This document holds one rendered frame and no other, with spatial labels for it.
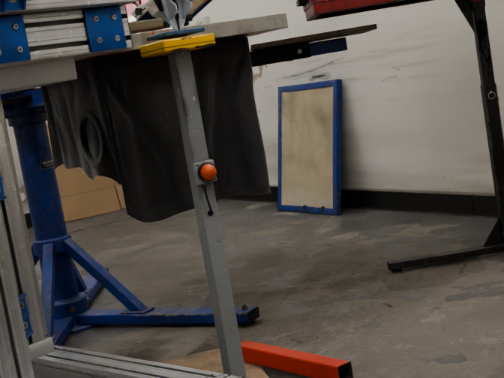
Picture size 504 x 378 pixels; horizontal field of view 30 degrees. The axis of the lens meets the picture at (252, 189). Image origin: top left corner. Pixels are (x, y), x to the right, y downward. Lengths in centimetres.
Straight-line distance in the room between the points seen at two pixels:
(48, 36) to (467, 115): 294
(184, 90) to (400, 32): 280
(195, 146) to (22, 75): 43
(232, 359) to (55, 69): 77
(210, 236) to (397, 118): 288
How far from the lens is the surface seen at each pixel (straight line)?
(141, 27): 291
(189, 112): 212
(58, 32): 190
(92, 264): 361
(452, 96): 459
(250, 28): 244
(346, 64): 521
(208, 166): 210
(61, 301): 370
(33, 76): 196
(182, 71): 212
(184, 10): 214
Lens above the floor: 85
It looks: 7 degrees down
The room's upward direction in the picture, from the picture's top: 10 degrees counter-clockwise
